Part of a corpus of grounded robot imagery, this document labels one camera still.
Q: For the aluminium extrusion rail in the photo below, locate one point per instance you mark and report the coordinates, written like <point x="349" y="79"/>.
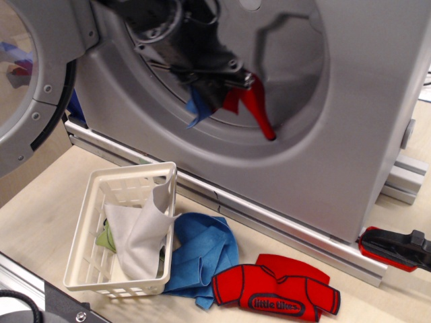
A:
<point x="407" y="177"/>

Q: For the aluminium frame with black bracket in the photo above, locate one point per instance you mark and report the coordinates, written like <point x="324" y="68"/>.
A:
<point x="25" y="297"/>

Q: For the blue felt cloth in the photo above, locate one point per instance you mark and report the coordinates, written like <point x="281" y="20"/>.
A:
<point x="207" y="247"/>

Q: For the red little tikes felt shirt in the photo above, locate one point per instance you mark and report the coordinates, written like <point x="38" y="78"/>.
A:
<point x="278" y="285"/>

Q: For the red and blue felt shirt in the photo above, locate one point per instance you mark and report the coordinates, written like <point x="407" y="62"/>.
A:
<point x="229" y="98"/>

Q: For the green felt cloth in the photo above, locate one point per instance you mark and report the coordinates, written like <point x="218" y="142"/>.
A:
<point x="105" y="238"/>

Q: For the white felt cloth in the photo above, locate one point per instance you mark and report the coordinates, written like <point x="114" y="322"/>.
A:
<point x="140" y="234"/>

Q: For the grey toy laundry machine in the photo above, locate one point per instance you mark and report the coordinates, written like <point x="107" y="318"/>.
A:
<point x="341" y="79"/>

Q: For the red and black clamp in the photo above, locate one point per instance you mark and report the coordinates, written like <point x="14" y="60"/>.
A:
<point x="406" y="252"/>

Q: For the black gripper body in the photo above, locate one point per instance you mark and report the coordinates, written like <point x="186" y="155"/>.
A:
<point x="200" y="62"/>

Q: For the white plastic laundry basket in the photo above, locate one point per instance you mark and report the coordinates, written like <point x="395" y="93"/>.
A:
<point x="95" y="268"/>

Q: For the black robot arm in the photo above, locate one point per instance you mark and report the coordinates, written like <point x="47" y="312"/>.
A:
<point x="171" y="17"/>

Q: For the grey round machine door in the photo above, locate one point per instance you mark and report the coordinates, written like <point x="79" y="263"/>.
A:
<point x="40" y="43"/>

